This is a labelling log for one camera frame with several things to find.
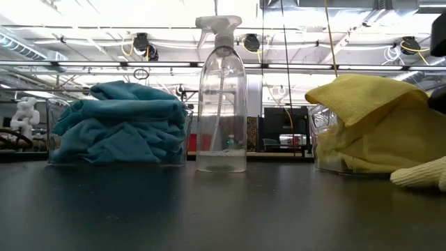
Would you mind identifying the black ceiling cord reel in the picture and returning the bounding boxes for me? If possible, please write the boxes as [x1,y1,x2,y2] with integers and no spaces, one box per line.
[133,32,151,52]
[400,36,422,56]
[243,33,261,53]

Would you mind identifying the silver ventilation duct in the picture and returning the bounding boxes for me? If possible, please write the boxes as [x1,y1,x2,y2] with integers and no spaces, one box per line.
[393,57,446,92]

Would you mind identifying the white coiled cable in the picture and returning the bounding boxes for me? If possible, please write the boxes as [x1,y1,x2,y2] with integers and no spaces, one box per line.
[383,45,405,66]

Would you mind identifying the black table frame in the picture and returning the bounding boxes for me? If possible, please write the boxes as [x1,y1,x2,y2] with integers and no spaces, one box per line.
[0,150,314,163]

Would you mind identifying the clear spray bottle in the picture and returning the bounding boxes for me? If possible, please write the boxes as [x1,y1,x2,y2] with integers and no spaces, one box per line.
[194,15,248,174]

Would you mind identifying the long ceiling light rail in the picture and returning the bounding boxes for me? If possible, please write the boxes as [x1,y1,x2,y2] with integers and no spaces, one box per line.
[0,61,446,70]

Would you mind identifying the white ceiling air duct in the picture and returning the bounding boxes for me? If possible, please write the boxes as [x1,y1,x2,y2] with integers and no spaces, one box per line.
[0,26,69,73]

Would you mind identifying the clear plastic basket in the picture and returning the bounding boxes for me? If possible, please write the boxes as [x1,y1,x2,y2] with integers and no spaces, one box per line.
[46,97,193,167]
[308,103,446,175]

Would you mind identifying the blue microfiber towel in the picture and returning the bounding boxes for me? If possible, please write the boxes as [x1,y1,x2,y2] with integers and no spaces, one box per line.
[90,80,180,102]
[52,118,187,165]

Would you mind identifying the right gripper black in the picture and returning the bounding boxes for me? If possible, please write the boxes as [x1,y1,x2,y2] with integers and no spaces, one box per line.
[427,89,446,114]

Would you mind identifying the hanging black ring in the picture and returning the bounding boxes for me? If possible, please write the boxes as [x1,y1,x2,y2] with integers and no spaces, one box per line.
[133,68,151,81]

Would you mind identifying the red box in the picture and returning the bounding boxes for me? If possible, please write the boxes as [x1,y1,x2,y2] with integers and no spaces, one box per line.
[187,133,212,153]

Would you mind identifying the black cabinet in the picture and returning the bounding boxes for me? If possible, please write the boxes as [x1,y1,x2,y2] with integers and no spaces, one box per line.
[263,107,309,154]

